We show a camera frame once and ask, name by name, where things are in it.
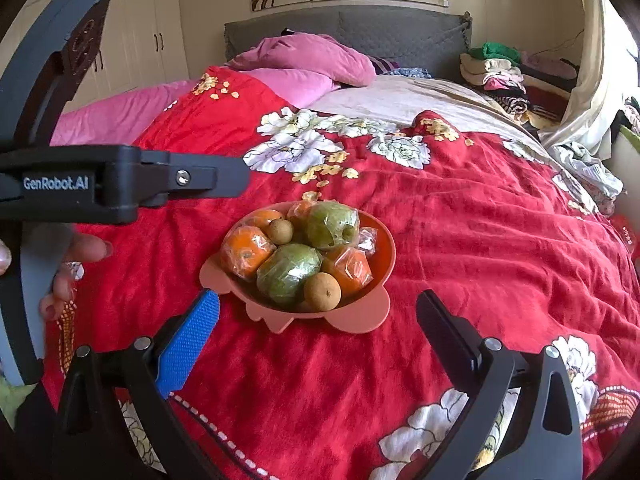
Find pink blanket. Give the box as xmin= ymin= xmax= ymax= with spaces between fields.
xmin=51 ymin=68 xmax=338 ymax=145

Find white wardrobe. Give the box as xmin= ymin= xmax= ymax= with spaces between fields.
xmin=1 ymin=0 xmax=188 ymax=112

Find dark red wrapped fruit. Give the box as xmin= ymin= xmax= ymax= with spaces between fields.
xmin=356 ymin=226 xmax=378 ymax=258

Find pile of folded clothes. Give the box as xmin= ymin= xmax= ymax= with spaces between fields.
xmin=460 ymin=42 xmax=579 ymax=131

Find wrapped orange left bowl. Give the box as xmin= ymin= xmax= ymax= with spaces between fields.
xmin=322 ymin=245 xmax=373 ymax=298

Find orange outside bowl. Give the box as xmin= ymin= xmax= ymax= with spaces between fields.
xmin=220 ymin=226 xmax=276 ymax=282

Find red floral bedspread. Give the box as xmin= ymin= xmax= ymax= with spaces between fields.
xmin=44 ymin=67 xmax=639 ymax=479

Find left hand painted nails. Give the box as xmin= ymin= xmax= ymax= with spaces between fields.
xmin=39 ymin=233 xmax=113 ymax=322

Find wrapped orange rear bowl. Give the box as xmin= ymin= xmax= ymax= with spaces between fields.
xmin=244 ymin=208 xmax=284 ymax=231

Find cream curtain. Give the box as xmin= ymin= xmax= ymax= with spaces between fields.
xmin=539 ymin=0 xmax=638 ymax=154

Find magenta pillow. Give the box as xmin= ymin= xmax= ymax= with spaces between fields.
xmin=227 ymin=32 xmax=376 ymax=87

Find pink flower-shaped fruit bowl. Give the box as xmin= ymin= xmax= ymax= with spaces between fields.
xmin=200 ymin=200 xmax=396 ymax=334

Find large green fruit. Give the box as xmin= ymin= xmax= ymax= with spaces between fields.
xmin=306 ymin=200 xmax=360 ymax=250

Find small brown round fruit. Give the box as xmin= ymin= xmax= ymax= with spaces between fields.
xmin=266 ymin=218 xmax=295 ymax=246

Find larger brown round fruit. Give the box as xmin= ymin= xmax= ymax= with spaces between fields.
xmin=302 ymin=272 xmax=342 ymax=312

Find beige sheet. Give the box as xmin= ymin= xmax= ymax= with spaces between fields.
xmin=309 ymin=75 xmax=552 ymax=164

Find crumpled striped cloth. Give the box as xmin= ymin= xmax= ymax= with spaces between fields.
xmin=549 ymin=142 xmax=624 ymax=217

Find green wrapped fruit in bowl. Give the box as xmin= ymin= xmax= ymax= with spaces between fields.
xmin=256 ymin=243 xmax=322 ymax=308

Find grey padded headboard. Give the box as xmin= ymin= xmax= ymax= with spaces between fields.
xmin=224 ymin=4 xmax=473 ymax=81

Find green sleeve forearm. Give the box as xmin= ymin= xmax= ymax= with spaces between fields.
xmin=0 ymin=375 xmax=35 ymax=424

